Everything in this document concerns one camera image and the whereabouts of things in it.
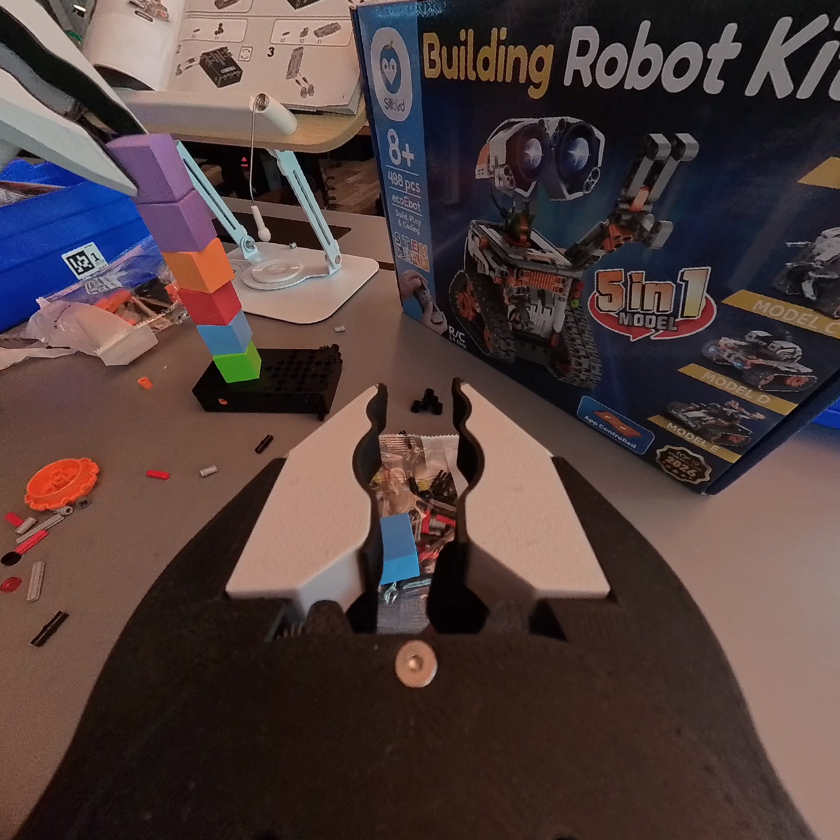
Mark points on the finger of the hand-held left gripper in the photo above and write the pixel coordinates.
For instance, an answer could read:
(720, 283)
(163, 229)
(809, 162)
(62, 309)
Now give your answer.
(39, 124)
(52, 33)

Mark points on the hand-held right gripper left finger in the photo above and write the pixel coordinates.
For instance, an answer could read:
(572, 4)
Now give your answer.
(308, 525)

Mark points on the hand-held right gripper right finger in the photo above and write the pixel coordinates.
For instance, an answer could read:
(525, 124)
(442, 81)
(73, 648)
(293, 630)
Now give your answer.
(531, 525)

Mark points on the blue foam cube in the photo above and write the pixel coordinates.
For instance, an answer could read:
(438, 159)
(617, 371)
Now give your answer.
(223, 336)
(399, 548)

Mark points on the purple foam cube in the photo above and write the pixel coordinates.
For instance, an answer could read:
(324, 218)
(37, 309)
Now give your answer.
(174, 223)
(148, 167)

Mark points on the black perforated building plate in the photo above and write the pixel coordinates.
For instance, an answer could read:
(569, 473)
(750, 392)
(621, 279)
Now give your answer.
(295, 380)

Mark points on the green foam cube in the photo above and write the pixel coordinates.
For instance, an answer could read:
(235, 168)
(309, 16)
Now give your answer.
(236, 364)

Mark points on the orange foam cube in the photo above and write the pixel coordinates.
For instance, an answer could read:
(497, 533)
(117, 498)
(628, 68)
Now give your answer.
(197, 266)

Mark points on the white label parts bag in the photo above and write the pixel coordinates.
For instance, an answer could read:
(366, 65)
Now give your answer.
(111, 334)

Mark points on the red foam cube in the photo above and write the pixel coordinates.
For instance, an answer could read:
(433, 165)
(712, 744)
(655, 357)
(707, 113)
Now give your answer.
(210, 305)

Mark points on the orange gear wheel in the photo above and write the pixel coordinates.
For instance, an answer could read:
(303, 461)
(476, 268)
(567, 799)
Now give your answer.
(62, 484)

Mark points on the small black pin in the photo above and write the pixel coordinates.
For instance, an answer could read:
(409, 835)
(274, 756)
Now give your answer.
(264, 443)

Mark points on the long blue plastic bin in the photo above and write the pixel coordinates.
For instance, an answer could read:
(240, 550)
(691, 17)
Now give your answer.
(39, 223)

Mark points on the clear plastic parts bag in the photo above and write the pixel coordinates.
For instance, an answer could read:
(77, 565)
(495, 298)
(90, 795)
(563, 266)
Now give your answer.
(433, 485)

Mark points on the small red pin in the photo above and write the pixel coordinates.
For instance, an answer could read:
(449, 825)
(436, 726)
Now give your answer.
(158, 474)
(31, 543)

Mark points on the large clear warning bag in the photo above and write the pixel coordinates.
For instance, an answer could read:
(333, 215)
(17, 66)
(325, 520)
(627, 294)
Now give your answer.
(118, 289)

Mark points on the white instruction booklet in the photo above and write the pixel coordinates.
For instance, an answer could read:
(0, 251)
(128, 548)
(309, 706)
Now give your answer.
(262, 46)

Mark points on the torn white bag piece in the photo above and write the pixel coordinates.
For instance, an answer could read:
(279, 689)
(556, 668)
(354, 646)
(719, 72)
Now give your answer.
(26, 358)

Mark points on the white booklet stand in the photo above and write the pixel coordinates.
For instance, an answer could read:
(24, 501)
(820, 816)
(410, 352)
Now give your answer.
(308, 289)

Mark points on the grey axle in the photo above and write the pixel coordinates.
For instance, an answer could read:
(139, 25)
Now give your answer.
(36, 581)
(40, 528)

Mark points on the black double connector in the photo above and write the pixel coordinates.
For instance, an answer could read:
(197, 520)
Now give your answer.
(49, 628)

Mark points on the red axle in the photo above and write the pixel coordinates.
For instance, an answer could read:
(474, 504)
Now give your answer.
(14, 519)

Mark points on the black bush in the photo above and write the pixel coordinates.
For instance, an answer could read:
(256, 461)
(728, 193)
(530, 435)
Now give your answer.
(12, 558)

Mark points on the red round stud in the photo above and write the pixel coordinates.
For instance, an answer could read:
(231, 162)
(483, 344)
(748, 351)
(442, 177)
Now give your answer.
(10, 584)

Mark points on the blue robot kit box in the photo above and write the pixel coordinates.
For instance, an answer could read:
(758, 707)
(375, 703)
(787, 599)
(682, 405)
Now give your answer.
(656, 229)

